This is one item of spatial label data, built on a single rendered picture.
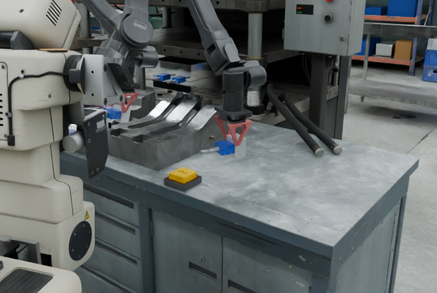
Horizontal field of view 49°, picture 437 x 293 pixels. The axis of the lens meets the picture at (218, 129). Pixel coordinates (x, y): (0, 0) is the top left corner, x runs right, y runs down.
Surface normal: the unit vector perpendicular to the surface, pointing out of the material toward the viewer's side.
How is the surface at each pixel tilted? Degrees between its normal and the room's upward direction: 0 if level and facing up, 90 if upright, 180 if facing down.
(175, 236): 90
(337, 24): 90
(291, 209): 0
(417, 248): 0
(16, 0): 48
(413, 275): 0
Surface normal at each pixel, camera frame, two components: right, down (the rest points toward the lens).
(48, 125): 0.95, 0.10
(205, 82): 0.79, 0.19
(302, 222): 0.00, -0.95
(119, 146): -0.61, 0.25
